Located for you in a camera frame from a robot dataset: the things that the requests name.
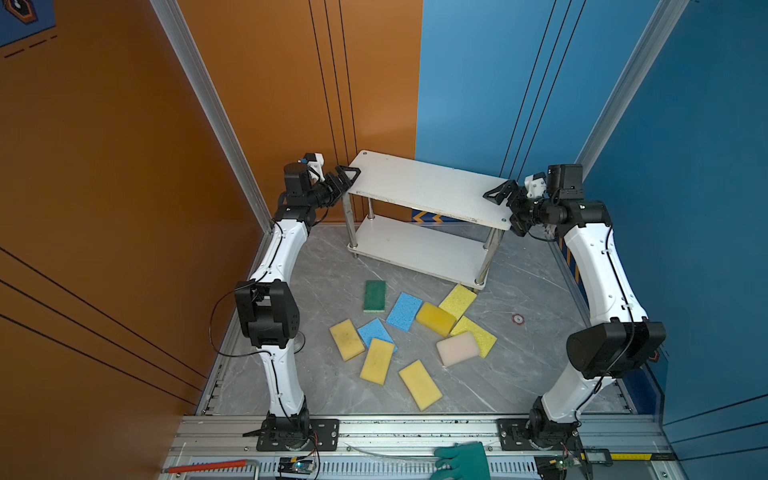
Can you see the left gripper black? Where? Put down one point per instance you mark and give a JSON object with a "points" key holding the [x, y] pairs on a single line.
{"points": [[341, 182]]}

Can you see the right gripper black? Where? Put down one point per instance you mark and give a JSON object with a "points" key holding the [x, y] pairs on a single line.
{"points": [[519, 193]]}

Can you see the pale pink foam sponge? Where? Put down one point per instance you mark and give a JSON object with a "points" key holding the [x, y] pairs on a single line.
{"points": [[456, 349]]}

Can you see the yellow foam sponge front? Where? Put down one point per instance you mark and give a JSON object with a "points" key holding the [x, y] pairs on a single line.
{"points": [[420, 385]]}

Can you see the yellow foam sponge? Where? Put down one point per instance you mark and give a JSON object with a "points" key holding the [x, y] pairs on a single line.
{"points": [[377, 361], [420, 385], [347, 340]]}

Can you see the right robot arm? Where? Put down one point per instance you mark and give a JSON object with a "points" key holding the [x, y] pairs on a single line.
{"points": [[620, 336]]}

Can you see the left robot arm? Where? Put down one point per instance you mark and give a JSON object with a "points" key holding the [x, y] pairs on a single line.
{"points": [[267, 310]]}

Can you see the white two-tier shelf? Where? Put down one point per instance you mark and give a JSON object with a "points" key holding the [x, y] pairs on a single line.
{"points": [[431, 189]]}

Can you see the yellow-green sponge upper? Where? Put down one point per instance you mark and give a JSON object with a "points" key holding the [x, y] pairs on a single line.
{"points": [[458, 301]]}

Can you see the yellow-green sponge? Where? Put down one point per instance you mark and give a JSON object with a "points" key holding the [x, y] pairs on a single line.
{"points": [[458, 301], [484, 339]]}

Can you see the green scouring sponge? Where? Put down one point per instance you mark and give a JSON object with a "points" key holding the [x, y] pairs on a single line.
{"points": [[374, 296]]}

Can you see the thick yellow sponge centre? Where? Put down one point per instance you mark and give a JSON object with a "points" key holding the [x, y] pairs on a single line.
{"points": [[436, 319]]}

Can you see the yellow-green sponge lower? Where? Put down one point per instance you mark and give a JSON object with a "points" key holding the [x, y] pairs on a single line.
{"points": [[484, 339]]}

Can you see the blue sponge upper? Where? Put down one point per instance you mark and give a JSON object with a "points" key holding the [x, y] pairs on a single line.
{"points": [[404, 311]]}

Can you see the blue sponge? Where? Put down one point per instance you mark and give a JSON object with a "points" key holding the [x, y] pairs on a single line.
{"points": [[404, 311], [374, 329]]}

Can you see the blue sponge lower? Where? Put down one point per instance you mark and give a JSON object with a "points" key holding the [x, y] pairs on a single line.
{"points": [[374, 329]]}

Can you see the yellow foam sponge left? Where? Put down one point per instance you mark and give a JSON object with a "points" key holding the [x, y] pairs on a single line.
{"points": [[347, 340]]}

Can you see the yellow foam sponge middle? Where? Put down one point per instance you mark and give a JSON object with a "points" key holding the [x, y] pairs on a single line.
{"points": [[377, 361]]}

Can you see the green rubber glove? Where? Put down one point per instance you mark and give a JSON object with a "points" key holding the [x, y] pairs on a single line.
{"points": [[462, 461]]}

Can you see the small circuit board right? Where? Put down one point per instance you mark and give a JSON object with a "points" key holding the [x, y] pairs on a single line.
{"points": [[555, 468]]}

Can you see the small circuit board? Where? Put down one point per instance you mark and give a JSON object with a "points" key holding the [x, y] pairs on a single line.
{"points": [[555, 468], [296, 466]]}

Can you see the small circuit board left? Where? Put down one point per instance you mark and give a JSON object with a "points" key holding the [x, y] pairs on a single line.
{"points": [[296, 466]]}

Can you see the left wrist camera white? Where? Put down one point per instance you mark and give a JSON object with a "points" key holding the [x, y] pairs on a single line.
{"points": [[314, 162]]}

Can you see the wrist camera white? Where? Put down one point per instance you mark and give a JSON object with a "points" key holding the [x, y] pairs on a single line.
{"points": [[536, 186], [314, 162]]}

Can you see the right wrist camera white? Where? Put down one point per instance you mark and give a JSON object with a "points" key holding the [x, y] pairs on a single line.
{"points": [[536, 186]]}

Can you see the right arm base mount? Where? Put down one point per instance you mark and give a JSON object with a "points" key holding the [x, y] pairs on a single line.
{"points": [[518, 434]]}

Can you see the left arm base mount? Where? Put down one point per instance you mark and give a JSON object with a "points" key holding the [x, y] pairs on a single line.
{"points": [[324, 433]]}

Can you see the red handled tool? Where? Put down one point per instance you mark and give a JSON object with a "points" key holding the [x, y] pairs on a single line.
{"points": [[211, 466]]}

